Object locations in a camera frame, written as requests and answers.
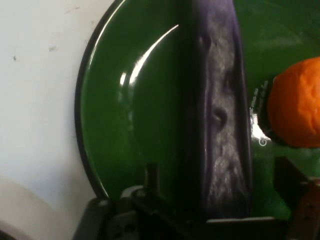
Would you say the orange toy fruit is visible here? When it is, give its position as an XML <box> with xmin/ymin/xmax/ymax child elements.
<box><xmin>266</xmin><ymin>56</ymin><xmax>320</xmax><ymax>149</ymax></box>

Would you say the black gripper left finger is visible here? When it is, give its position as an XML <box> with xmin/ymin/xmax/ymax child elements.
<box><xmin>72</xmin><ymin>161</ymin><xmax>208</xmax><ymax>240</ymax></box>

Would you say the green plate with black rim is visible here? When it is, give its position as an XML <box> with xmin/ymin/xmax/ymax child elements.
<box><xmin>74</xmin><ymin>0</ymin><xmax>320</xmax><ymax>221</ymax></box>

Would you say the purple toy eggplant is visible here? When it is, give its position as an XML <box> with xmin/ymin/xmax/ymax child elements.
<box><xmin>186</xmin><ymin>0</ymin><xmax>254</xmax><ymax>221</ymax></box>

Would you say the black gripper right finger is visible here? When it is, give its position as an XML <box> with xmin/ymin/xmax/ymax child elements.
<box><xmin>274</xmin><ymin>156</ymin><xmax>320</xmax><ymax>240</ymax></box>

